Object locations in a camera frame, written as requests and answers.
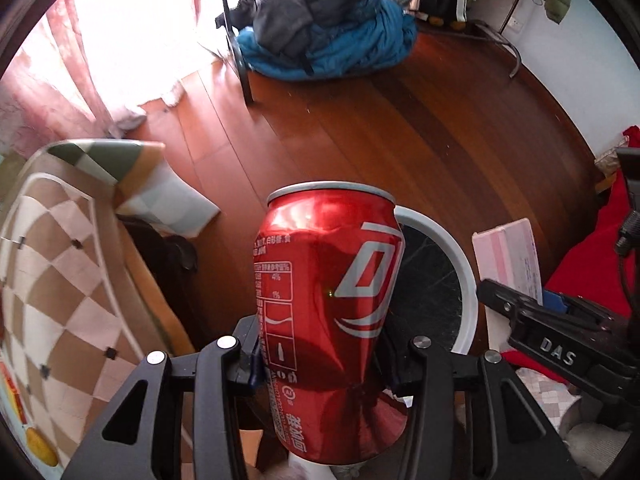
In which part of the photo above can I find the pink white toothpaste box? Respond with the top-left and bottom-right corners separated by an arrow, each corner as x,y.
470,216 -> 545,354

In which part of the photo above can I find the red cola can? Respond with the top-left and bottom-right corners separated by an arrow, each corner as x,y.
253,181 -> 407,466

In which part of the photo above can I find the white round trash bin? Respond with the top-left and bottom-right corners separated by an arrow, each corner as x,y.
390,206 -> 478,354

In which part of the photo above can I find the red blanket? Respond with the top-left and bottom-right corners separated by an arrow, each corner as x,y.
500,127 -> 639,382

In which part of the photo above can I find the checkered pastel pillow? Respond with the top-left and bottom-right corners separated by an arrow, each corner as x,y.
516,367 -> 580,431

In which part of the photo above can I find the yellow round fruit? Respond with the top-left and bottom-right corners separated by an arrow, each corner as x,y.
25,427 -> 58,467

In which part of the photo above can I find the pink floral curtain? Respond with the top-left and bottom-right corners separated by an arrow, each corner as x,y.
1,0 -> 146,159

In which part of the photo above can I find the blue and black clothes pile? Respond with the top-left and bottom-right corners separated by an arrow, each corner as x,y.
215,0 -> 418,81

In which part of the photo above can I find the black clothes rack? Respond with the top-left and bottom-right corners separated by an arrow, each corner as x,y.
221,0 -> 254,105

